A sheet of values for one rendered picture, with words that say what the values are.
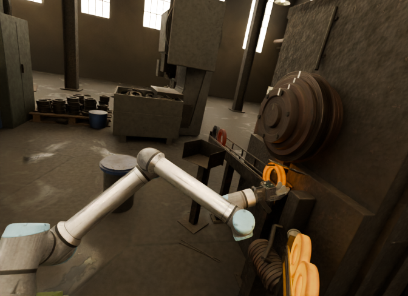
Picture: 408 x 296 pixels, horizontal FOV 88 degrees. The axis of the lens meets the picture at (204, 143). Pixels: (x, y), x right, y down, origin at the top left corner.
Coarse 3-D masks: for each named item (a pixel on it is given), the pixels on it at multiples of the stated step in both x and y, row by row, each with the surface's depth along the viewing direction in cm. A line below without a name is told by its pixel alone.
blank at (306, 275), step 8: (304, 264) 63; (312, 264) 63; (296, 272) 69; (304, 272) 61; (312, 272) 60; (296, 280) 66; (304, 280) 60; (312, 280) 58; (296, 288) 66; (304, 288) 58; (312, 288) 56
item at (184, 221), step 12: (192, 144) 173; (204, 144) 179; (192, 156) 175; (204, 156) 178; (216, 156) 157; (204, 168) 165; (204, 180) 171; (192, 204) 179; (192, 216) 182; (192, 228) 179
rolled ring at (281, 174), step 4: (276, 164) 121; (268, 168) 127; (272, 168) 127; (276, 168) 120; (280, 168) 119; (264, 172) 131; (268, 172) 130; (280, 172) 117; (284, 172) 117; (264, 176) 131; (268, 176) 131; (280, 176) 116; (284, 176) 116; (280, 180) 116; (284, 180) 116; (284, 184) 116
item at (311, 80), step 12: (276, 84) 122; (312, 84) 96; (324, 84) 96; (324, 96) 92; (324, 108) 90; (324, 120) 91; (312, 132) 94; (324, 132) 93; (312, 144) 94; (276, 156) 117; (288, 156) 108; (300, 156) 100
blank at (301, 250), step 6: (300, 234) 78; (294, 240) 83; (300, 240) 75; (306, 240) 74; (294, 246) 80; (300, 246) 73; (306, 246) 72; (294, 252) 80; (300, 252) 71; (306, 252) 71; (294, 258) 79; (300, 258) 70; (306, 258) 70; (294, 264) 73; (294, 270) 72
